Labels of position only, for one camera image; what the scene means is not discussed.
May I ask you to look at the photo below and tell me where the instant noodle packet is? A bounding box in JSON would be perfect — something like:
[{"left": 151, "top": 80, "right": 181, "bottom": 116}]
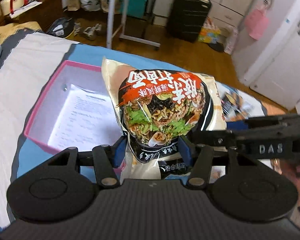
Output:
[{"left": 101, "top": 59, "right": 226, "bottom": 180}]

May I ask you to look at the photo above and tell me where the person's right hand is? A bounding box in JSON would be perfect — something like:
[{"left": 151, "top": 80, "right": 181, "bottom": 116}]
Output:
[{"left": 271, "top": 159, "right": 300, "bottom": 206}]

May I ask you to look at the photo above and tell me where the printed paper sheet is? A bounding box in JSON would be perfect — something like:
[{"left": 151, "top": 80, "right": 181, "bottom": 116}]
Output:
[{"left": 47, "top": 84, "right": 122, "bottom": 151}]

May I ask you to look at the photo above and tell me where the snack packet on bed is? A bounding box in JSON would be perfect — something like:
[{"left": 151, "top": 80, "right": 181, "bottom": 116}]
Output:
[{"left": 216, "top": 82, "right": 267, "bottom": 122}]

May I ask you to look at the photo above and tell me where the white wardrobe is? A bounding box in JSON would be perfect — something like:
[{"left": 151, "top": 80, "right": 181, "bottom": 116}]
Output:
[{"left": 232, "top": 0, "right": 300, "bottom": 110}]

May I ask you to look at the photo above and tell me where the pink cardboard box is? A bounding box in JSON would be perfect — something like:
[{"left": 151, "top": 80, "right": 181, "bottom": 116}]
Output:
[{"left": 24, "top": 60, "right": 123, "bottom": 154}]

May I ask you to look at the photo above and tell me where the pink hanging bag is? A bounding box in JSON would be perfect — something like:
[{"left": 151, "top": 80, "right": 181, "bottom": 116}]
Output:
[{"left": 244, "top": 0, "right": 274, "bottom": 40}]

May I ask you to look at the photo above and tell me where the colourful gift bag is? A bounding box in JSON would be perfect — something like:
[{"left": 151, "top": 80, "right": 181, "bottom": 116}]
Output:
[{"left": 198, "top": 17, "right": 221, "bottom": 44}]

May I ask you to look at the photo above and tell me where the striped bed cover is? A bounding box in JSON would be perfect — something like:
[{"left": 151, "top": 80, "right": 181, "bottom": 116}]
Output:
[{"left": 0, "top": 28, "right": 291, "bottom": 228}]

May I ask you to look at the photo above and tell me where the black drawer cabinet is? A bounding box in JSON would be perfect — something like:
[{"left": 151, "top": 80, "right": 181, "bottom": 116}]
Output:
[{"left": 166, "top": 0, "right": 212, "bottom": 43}]

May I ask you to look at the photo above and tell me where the dark wooden side table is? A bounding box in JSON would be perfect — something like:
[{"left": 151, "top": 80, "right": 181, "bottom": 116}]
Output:
[{"left": 0, "top": 0, "right": 64, "bottom": 31}]

